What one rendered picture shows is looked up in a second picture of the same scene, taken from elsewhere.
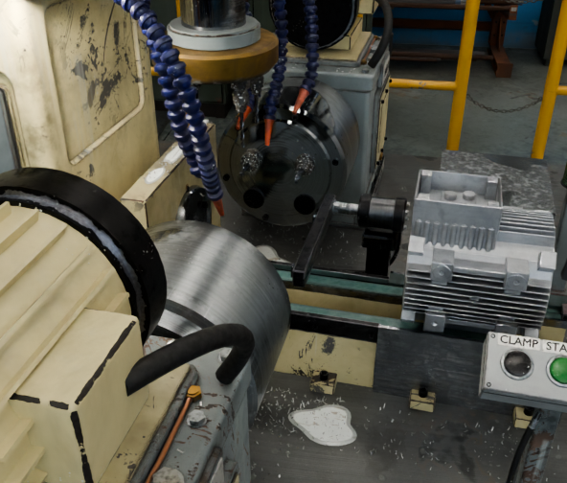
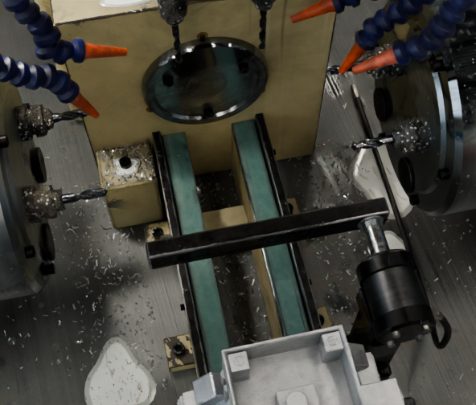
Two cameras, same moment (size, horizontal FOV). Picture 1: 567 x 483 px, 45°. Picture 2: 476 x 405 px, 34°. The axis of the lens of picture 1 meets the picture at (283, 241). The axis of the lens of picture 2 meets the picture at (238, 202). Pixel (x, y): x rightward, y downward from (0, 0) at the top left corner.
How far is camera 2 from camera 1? 0.87 m
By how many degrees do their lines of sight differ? 50
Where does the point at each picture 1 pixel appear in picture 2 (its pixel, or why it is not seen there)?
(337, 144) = (458, 157)
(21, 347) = not seen: outside the picture
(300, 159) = (406, 124)
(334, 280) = (291, 290)
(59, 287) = not seen: outside the picture
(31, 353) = not seen: outside the picture
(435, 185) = (343, 364)
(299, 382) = (174, 325)
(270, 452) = (51, 343)
